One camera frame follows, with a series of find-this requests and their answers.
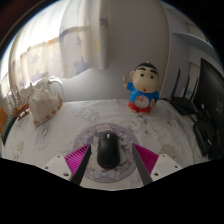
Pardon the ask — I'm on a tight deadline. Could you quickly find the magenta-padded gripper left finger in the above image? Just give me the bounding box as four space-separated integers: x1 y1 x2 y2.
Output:
42 143 92 186

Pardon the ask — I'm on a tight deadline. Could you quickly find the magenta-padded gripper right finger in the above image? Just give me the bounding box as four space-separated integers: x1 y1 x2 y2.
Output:
131 143 183 186

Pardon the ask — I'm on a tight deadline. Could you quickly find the black computer mouse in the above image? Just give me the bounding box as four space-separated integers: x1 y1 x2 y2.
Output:
96 131 121 170

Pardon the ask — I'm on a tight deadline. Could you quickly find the round purple printed mouse pad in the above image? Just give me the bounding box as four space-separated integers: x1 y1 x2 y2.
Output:
72 122 143 183

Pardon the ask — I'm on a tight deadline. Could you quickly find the white printed tablecloth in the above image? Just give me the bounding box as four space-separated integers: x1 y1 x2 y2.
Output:
1 98 209 191

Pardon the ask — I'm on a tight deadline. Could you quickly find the large white conch shell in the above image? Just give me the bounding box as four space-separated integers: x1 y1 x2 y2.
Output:
28 87 64 127

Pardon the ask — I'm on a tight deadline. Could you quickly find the black router with antennas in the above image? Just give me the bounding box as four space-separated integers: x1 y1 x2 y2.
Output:
163 68 201 116

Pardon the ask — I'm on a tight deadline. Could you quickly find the cartoon boy figurine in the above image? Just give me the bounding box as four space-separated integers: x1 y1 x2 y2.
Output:
123 61 162 115

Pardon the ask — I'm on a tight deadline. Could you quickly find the white radiator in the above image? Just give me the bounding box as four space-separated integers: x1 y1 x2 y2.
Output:
19 76 66 103

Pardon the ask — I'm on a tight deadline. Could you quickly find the black monitor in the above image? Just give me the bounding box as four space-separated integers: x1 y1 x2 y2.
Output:
192 58 224 158

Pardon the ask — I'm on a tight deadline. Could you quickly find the white star-print curtain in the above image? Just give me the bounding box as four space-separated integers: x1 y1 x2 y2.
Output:
0 0 111 98

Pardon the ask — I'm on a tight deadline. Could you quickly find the white wall shelf unit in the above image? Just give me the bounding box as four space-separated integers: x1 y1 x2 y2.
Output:
166 13 224 68

